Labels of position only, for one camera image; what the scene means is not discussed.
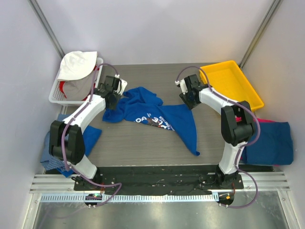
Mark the white plastic basket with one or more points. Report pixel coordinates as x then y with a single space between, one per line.
57 97

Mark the left corner metal post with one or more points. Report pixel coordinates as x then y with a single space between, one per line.
46 26

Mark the white cloth in basket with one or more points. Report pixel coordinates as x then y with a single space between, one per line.
77 65

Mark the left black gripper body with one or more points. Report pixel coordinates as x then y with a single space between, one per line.
113 102

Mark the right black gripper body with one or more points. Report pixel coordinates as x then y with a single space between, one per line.
187 101

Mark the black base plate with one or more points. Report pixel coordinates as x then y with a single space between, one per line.
159 184

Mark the red cloth in basket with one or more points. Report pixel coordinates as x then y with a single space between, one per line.
62 88

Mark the right corner metal post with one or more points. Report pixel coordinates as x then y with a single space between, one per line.
275 5

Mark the folded navy t shirt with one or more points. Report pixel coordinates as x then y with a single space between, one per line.
274 146

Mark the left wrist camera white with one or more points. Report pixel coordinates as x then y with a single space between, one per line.
121 86

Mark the grey cloth in basket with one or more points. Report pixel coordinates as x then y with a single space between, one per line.
76 88

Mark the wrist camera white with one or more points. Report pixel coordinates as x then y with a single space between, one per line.
121 86
182 86

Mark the pink t shirt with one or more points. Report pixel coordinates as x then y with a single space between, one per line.
268 121

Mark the blue cloth under checkered shirt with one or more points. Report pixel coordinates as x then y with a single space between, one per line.
91 137

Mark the aluminium rail frame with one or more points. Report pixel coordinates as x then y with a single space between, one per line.
270 207

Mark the corner metal post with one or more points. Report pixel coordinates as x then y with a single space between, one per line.
275 5
46 26

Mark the blue checkered shirt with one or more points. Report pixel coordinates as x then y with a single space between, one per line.
49 162

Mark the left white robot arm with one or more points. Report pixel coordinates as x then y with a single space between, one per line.
66 137

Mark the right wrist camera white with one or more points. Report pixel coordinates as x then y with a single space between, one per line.
182 86

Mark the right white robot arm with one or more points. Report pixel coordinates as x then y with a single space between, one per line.
237 124

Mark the yellow plastic tray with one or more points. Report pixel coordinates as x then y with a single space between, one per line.
228 79

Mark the blue printed t shirt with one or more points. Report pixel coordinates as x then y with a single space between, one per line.
142 106

